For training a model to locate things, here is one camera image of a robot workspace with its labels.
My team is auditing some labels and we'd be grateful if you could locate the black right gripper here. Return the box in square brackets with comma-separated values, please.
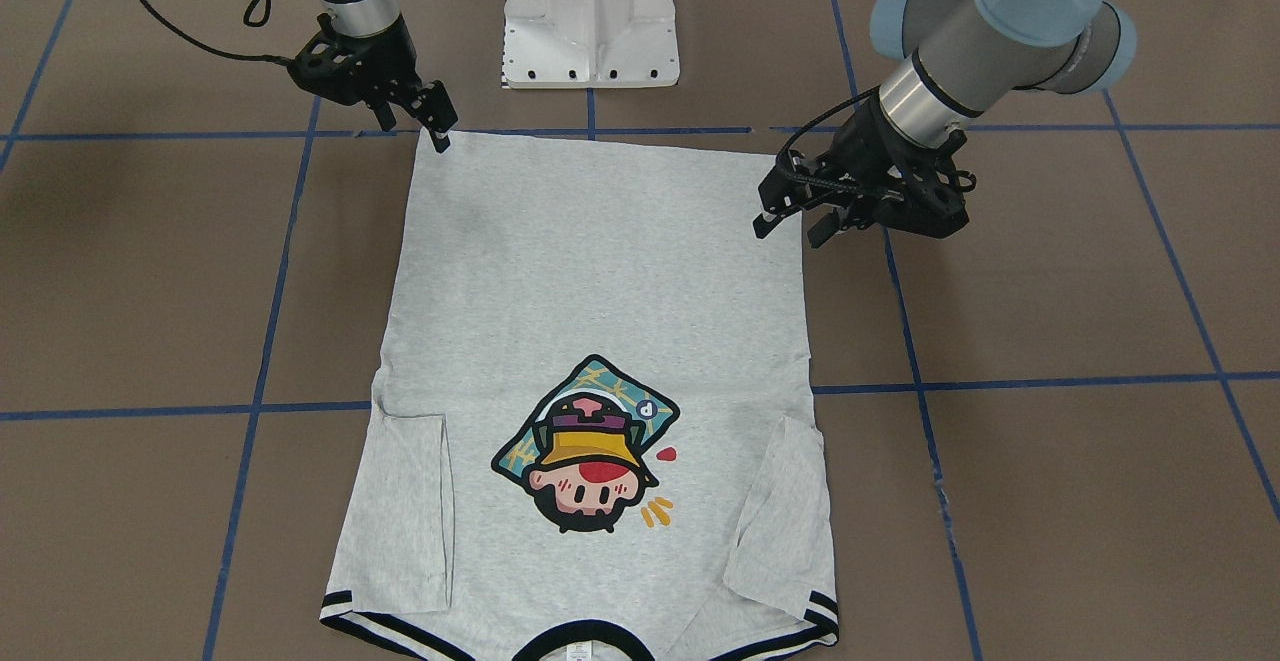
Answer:
[288, 14, 458, 154]

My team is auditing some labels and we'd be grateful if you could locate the grey cartoon print t-shirt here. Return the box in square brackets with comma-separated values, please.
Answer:
[319, 133, 840, 660]

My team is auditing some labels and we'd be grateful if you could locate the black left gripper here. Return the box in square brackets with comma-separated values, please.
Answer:
[751, 91, 977, 249]

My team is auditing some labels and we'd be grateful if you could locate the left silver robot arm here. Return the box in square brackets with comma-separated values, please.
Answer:
[753, 0, 1137, 247]

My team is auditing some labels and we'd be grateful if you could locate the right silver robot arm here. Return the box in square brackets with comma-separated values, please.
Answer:
[283, 0, 457, 152]

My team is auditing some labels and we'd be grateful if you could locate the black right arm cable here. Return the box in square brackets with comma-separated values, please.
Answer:
[110, 0, 301, 67]

